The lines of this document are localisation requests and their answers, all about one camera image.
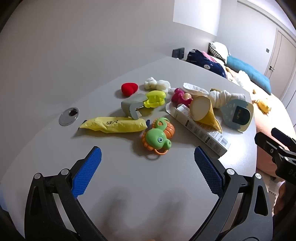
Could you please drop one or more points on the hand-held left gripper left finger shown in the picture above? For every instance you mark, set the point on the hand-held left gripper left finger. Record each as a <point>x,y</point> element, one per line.
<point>89,170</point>

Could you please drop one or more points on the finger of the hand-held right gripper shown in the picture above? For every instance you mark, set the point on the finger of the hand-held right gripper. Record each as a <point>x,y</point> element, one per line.
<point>283,138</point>
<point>266,142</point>

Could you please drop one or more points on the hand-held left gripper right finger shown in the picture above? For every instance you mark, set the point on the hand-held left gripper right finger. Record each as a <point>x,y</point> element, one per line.
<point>208,171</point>

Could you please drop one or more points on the white carton box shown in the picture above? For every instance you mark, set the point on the white carton box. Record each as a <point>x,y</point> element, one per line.
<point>198,130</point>

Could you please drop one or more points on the yellow plastic packet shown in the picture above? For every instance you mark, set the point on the yellow plastic packet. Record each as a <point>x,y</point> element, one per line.
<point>111,125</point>

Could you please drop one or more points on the cream and yellow cone toy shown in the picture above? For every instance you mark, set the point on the cream and yellow cone toy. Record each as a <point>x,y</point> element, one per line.
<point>208,115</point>

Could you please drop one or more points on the green turtle rattle toy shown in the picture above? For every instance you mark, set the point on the green turtle rattle toy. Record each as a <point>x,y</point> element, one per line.
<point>157,138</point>

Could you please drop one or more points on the white knotted cloth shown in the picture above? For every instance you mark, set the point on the white knotted cloth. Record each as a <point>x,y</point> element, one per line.
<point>219,97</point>

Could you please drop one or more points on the brown plush toy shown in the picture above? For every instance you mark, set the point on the brown plush toy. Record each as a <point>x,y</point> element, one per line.
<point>214,89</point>

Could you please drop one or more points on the grey curved plastic piece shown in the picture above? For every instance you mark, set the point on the grey curved plastic piece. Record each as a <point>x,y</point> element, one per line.
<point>131,104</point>

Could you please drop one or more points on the pink doll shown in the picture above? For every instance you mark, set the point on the pink doll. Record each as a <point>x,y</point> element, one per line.
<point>179,96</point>

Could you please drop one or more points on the red heart plush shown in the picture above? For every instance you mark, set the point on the red heart plush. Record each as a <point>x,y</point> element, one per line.
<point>129,89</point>

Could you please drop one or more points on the yellow-green plastic toy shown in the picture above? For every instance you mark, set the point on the yellow-green plastic toy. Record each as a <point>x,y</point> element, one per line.
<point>153,96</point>

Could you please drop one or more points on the white fluffy plush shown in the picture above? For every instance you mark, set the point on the white fluffy plush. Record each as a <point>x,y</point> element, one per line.
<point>159,85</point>

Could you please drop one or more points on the person's right hand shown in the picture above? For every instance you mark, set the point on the person's right hand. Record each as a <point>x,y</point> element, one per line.
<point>280,199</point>

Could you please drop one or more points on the bed with orange sheet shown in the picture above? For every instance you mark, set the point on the bed with orange sheet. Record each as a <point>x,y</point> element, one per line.
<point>272,120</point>

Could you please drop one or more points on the yellow chick plush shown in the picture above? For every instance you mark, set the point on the yellow chick plush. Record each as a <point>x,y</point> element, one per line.
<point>263,105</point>

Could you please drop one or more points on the teal cushion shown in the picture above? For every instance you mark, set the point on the teal cushion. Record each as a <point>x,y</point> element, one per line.
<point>252,74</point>

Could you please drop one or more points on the beige door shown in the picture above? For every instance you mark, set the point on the beige door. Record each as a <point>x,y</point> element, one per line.
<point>282,58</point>

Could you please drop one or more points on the navy printed blanket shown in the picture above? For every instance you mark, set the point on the navy printed blanket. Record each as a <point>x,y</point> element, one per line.
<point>203,61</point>

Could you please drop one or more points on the pink cloth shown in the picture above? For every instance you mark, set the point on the pink cloth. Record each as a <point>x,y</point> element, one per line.
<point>208,55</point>

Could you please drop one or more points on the checked pillow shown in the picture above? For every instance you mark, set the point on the checked pillow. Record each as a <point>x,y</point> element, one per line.
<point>219,48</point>

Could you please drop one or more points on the black wall socket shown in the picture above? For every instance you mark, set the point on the black wall socket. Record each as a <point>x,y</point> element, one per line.
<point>178,52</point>

